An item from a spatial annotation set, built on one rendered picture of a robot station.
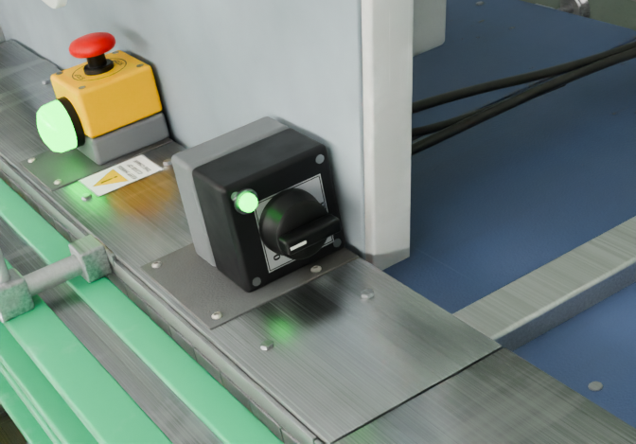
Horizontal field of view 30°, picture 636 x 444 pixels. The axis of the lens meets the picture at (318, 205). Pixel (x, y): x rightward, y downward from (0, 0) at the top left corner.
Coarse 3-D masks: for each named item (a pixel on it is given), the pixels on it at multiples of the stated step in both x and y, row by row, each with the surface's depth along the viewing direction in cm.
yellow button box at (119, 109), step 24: (72, 72) 103; (96, 72) 101; (120, 72) 100; (144, 72) 100; (72, 96) 99; (96, 96) 99; (120, 96) 100; (144, 96) 101; (96, 120) 100; (120, 120) 101; (144, 120) 102; (96, 144) 100; (120, 144) 101; (144, 144) 103
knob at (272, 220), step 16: (288, 192) 76; (304, 192) 77; (272, 208) 76; (288, 208) 75; (304, 208) 75; (320, 208) 76; (272, 224) 75; (288, 224) 75; (304, 224) 76; (320, 224) 75; (336, 224) 76; (272, 240) 76; (288, 240) 74; (304, 240) 75; (320, 240) 75; (288, 256) 76; (304, 256) 77
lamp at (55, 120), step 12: (48, 108) 100; (60, 108) 100; (72, 108) 100; (48, 120) 100; (60, 120) 100; (72, 120) 100; (48, 132) 100; (60, 132) 100; (72, 132) 100; (48, 144) 101; (60, 144) 100; (72, 144) 101
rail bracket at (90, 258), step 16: (80, 240) 88; (96, 240) 88; (0, 256) 84; (80, 256) 86; (96, 256) 87; (112, 256) 87; (0, 272) 84; (16, 272) 85; (32, 272) 86; (48, 272) 86; (64, 272) 86; (80, 272) 87; (96, 272) 87; (0, 288) 84; (16, 288) 84; (32, 288) 85; (48, 288) 86; (0, 304) 84; (16, 304) 85; (32, 304) 85; (0, 320) 84
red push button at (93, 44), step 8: (96, 32) 101; (104, 32) 101; (80, 40) 100; (88, 40) 100; (96, 40) 100; (104, 40) 100; (112, 40) 100; (72, 48) 100; (80, 48) 99; (88, 48) 99; (96, 48) 99; (104, 48) 100; (112, 48) 100; (80, 56) 99; (88, 56) 99; (96, 56) 101; (104, 56) 101; (88, 64) 101; (96, 64) 101
